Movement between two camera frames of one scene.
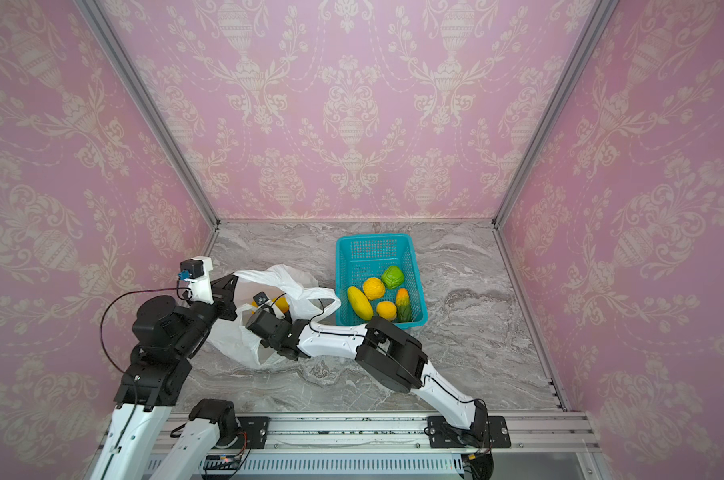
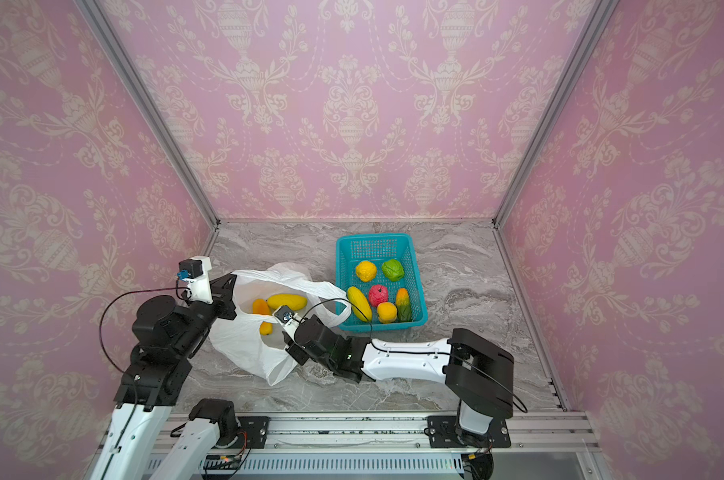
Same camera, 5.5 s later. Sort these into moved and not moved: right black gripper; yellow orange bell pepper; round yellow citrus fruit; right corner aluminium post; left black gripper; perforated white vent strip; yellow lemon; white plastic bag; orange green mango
Moved: white plastic bag; right black gripper; round yellow citrus fruit
Not moved: yellow lemon; left black gripper; yellow orange bell pepper; perforated white vent strip; orange green mango; right corner aluminium post
